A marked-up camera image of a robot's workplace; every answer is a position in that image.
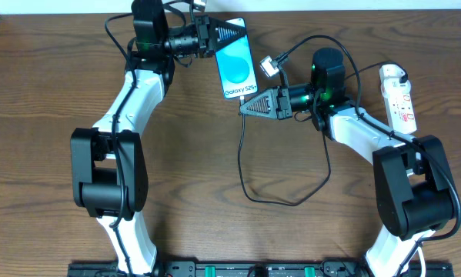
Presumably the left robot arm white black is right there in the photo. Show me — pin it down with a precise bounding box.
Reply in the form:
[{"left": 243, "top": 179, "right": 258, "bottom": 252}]
[{"left": 70, "top": 0, "right": 247, "bottom": 276}]

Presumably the Galaxy smartphone blue screen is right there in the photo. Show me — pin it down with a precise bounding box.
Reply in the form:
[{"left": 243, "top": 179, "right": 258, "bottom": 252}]
[{"left": 215, "top": 35, "right": 258, "bottom": 99}]

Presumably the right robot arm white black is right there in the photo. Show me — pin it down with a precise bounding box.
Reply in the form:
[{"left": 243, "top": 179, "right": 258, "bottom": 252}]
[{"left": 240, "top": 48, "right": 461, "bottom": 276}]

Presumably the white power strip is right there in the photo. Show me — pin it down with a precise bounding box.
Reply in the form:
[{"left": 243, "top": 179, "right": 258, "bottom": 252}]
[{"left": 381, "top": 78, "right": 417, "bottom": 135}]

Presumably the white power strip cord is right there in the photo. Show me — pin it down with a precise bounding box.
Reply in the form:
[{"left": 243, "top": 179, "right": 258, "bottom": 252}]
[{"left": 416, "top": 245, "right": 427, "bottom": 277}]

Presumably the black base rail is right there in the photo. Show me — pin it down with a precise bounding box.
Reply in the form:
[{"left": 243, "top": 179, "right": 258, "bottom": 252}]
[{"left": 66, "top": 260, "right": 455, "bottom": 277}]

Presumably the black USB charging cable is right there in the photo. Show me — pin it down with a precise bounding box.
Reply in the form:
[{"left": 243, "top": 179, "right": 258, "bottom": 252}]
[{"left": 236, "top": 61, "right": 409, "bottom": 207}]

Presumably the white USB wall charger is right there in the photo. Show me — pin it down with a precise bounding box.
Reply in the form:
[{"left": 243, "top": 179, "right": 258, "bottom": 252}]
[{"left": 379, "top": 62, "right": 409, "bottom": 84}]

